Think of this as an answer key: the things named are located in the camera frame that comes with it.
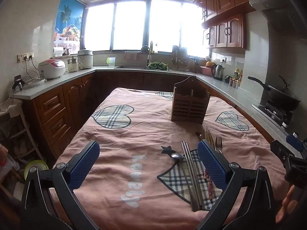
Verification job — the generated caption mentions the red plastic basin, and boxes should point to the red plastic basin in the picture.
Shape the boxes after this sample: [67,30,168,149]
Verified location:
[200,61,214,76]

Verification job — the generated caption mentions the knife block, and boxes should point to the knife block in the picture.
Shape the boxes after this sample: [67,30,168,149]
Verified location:
[192,56,201,74]

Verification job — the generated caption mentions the steel electric kettle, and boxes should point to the steel electric kettle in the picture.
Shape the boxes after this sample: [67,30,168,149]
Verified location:
[211,63,225,81]

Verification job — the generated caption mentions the kitchen window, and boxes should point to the kitchen window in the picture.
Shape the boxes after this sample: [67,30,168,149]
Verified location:
[83,0,210,54]

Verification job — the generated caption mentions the green leafy vegetables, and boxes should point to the green leafy vegetables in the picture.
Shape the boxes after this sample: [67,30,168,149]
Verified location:
[147,61,169,71]

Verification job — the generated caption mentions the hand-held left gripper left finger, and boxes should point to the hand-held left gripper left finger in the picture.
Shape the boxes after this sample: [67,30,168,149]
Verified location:
[20,140,101,230]

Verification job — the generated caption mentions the wall socket row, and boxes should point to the wall socket row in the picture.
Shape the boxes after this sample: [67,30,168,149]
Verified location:
[17,52,35,63]

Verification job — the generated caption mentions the green plastic bowl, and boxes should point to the green plastic bowl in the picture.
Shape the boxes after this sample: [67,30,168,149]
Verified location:
[24,160,49,181]

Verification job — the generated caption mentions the seasoning bottles and jars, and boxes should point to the seasoning bottles and jars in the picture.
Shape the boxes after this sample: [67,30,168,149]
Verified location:
[229,68,243,90]

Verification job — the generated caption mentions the wooden base cabinets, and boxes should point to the wooden base cabinets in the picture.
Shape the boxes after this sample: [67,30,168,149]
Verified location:
[23,72,240,166]

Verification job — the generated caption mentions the metal dish rack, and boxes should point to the metal dish rack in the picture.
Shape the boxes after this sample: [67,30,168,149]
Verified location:
[171,45,193,71]

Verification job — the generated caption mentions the wooden utensil holder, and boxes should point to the wooden utensil holder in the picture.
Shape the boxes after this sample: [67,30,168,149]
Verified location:
[171,76,211,125]

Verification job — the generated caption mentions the black gas stove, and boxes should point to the black gas stove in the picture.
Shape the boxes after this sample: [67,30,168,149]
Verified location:
[252,101,293,129]

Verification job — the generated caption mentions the large white cooker pot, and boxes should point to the large white cooker pot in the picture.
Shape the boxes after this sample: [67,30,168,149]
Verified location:
[77,50,94,70]

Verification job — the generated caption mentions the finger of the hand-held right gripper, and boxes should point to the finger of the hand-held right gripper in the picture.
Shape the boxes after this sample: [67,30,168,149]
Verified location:
[286,132,306,152]
[271,140,292,167]

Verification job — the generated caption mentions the person's right hand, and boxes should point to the person's right hand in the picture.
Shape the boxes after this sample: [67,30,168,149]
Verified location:
[275,184,296,224]

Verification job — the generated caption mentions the fruit and beach wall poster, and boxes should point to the fruit and beach wall poster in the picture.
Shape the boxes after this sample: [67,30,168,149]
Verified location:
[54,0,85,56]

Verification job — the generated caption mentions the small white electric pot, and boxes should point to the small white electric pot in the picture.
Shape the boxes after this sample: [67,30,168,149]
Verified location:
[66,56,83,73]

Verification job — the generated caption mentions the white storage rack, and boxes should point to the white storage rack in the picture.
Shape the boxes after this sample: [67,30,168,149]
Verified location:
[0,98,42,170]

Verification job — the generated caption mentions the small black device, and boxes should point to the small black device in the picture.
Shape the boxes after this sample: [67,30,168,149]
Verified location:
[13,75,26,92]

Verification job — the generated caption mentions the white and pink rice cooker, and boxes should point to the white and pink rice cooker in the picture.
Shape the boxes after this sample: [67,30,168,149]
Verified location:
[38,59,66,80]

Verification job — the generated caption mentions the steel kitchen faucet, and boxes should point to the steel kitchen faucet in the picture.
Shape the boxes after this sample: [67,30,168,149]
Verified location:
[140,45,152,68]

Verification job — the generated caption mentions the range hood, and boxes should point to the range hood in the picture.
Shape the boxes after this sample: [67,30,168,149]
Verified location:
[248,0,307,40]

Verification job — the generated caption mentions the pink heart-print tablecloth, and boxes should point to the pink heart-print tablecloth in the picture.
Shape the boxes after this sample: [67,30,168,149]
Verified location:
[49,87,288,223]

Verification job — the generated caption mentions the wooden wall cabinets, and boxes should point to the wooden wall cabinets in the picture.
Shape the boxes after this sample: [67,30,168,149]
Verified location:
[194,0,288,50]

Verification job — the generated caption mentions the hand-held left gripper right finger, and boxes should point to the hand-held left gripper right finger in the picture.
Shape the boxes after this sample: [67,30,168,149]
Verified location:
[197,139,275,230]

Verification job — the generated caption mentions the black wok with lid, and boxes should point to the black wok with lid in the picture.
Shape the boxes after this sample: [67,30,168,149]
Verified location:
[248,74,302,112]

